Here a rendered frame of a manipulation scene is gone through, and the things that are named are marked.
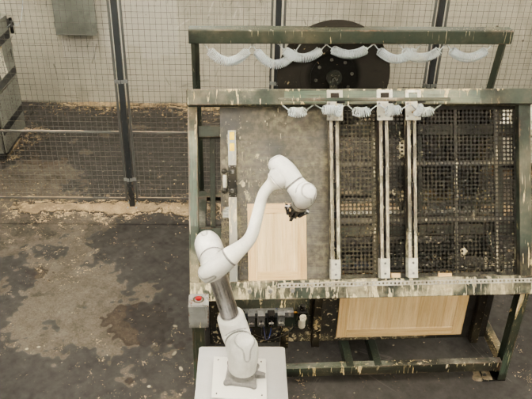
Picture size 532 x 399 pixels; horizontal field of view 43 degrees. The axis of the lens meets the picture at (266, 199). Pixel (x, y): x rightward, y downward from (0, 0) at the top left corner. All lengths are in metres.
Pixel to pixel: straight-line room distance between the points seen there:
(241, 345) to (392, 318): 1.54
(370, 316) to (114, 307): 2.06
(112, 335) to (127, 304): 0.37
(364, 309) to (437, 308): 0.51
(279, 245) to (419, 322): 1.24
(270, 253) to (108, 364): 1.54
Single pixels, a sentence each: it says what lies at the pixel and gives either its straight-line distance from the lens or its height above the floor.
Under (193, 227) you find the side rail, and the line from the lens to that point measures 4.21.
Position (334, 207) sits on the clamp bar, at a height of 1.29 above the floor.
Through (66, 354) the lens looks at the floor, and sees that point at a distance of 5.22.
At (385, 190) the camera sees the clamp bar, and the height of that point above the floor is 1.39.
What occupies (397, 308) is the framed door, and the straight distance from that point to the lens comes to 4.78.
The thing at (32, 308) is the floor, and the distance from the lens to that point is 5.69.
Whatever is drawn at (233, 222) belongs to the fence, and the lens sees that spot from 4.21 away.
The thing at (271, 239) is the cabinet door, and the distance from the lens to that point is 4.25.
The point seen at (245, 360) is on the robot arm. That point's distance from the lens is 3.64.
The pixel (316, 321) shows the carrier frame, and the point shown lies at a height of 0.43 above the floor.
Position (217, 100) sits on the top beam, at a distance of 4.19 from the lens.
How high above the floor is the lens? 3.49
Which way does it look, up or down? 31 degrees down
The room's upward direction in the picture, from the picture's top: 1 degrees clockwise
